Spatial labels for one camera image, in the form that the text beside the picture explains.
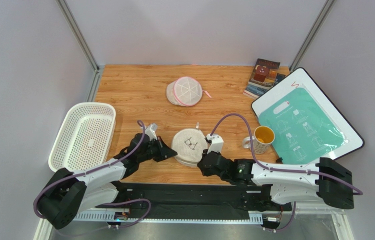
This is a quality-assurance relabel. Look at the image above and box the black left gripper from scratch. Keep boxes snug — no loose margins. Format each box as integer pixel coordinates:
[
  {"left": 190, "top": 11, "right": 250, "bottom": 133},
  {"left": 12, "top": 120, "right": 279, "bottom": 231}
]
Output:
[{"left": 137, "top": 135, "right": 177, "bottom": 163}]

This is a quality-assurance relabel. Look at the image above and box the beige mesh laundry bag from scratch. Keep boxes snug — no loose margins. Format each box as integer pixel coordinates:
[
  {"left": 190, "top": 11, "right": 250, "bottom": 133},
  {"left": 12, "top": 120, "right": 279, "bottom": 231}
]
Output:
[{"left": 171, "top": 122, "right": 209, "bottom": 168}]

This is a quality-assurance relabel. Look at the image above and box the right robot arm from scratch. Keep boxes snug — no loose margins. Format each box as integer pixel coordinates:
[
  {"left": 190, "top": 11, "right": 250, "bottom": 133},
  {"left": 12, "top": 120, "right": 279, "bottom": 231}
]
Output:
[{"left": 197, "top": 151, "right": 355, "bottom": 210}]

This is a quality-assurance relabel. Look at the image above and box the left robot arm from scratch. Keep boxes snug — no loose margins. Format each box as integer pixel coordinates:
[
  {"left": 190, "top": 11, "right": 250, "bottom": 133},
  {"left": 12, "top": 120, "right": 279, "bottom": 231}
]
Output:
[{"left": 33, "top": 133, "right": 178, "bottom": 230}]

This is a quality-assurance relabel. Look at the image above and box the pink-trimmed mesh laundry bag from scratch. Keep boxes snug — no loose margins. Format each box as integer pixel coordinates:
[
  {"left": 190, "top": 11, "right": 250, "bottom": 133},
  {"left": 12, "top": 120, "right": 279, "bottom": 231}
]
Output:
[{"left": 166, "top": 76, "right": 212, "bottom": 107}]

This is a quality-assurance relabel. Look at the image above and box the white mug with yellow interior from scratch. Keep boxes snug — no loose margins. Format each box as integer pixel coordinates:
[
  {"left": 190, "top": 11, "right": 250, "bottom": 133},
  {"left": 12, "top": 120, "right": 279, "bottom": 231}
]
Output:
[{"left": 242, "top": 126, "right": 276, "bottom": 155}]

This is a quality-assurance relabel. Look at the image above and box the white perforated plastic basket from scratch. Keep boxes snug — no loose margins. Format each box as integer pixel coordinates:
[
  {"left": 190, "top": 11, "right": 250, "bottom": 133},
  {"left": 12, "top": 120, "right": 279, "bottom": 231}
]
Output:
[{"left": 48, "top": 102, "right": 117, "bottom": 173}]

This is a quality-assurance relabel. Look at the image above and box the stack of books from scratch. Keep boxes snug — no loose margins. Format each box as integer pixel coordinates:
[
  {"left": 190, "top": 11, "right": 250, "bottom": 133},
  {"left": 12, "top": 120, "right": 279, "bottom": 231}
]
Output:
[{"left": 243, "top": 58, "right": 287, "bottom": 100}]

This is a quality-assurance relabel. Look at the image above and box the white board with black edge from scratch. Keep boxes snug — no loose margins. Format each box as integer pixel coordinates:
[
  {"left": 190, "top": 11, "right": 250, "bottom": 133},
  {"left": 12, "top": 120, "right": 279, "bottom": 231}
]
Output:
[{"left": 251, "top": 68, "right": 365, "bottom": 160}]

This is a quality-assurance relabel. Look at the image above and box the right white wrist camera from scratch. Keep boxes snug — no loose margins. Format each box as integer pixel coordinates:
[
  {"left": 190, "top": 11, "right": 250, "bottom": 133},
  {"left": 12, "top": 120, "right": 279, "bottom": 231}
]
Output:
[{"left": 206, "top": 133, "right": 224, "bottom": 154}]

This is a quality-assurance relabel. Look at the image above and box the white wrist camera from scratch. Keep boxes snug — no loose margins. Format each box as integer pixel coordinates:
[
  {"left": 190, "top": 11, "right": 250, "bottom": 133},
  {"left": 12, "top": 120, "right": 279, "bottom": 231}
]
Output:
[
  {"left": 145, "top": 123, "right": 158, "bottom": 141},
  {"left": 206, "top": 133, "right": 224, "bottom": 154}
]

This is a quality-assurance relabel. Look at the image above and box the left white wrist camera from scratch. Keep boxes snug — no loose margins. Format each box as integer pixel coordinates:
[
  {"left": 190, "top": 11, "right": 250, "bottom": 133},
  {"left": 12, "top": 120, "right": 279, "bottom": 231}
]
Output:
[{"left": 145, "top": 123, "right": 158, "bottom": 141}]

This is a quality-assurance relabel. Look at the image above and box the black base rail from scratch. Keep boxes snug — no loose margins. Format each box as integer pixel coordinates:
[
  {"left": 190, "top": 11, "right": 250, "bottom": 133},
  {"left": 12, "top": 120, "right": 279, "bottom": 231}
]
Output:
[{"left": 113, "top": 182, "right": 281, "bottom": 220}]

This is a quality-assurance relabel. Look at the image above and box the aluminium frame post left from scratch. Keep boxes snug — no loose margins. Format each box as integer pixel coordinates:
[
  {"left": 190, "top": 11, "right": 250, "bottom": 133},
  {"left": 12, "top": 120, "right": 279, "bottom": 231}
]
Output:
[{"left": 56, "top": 0, "right": 101, "bottom": 72}]

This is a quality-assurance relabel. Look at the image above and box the aluminium frame post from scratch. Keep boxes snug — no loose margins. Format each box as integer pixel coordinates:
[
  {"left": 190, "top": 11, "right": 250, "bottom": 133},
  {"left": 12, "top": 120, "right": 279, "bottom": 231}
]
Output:
[
  {"left": 289, "top": 0, "right": 337, "bottom": 73},
  {"left": 56, "top": 0, "right": 101, "bottom": 72}
]

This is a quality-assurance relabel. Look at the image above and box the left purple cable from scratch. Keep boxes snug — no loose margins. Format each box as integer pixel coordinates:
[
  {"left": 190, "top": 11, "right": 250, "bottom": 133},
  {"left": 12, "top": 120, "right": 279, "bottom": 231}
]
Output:
[{"left": 33, "top": 120, "right": 147, "bottom": 221}]

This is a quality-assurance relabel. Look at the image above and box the purple cable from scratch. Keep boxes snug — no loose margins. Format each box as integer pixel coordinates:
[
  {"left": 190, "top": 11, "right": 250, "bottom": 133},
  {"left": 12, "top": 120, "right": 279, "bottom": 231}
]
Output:
[
  {"left": 33, "top": 120, "right": 147, "bottom": 221},
  {"left": 210, "top": 113, "right": 364, "bottom": 197}
]

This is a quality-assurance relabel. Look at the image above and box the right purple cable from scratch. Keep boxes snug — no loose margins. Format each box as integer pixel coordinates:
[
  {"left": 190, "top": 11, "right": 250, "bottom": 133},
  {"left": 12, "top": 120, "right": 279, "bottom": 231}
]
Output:
[{"left": 210, "top": 113, "right": 364, "bottom": 197}]

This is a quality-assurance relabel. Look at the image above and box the aluminium frame post right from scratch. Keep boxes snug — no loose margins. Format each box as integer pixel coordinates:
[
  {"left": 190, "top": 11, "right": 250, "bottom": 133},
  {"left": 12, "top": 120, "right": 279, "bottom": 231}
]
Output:
[{"left": 289, "top": 0, "right": 337, "bottom": 73}]

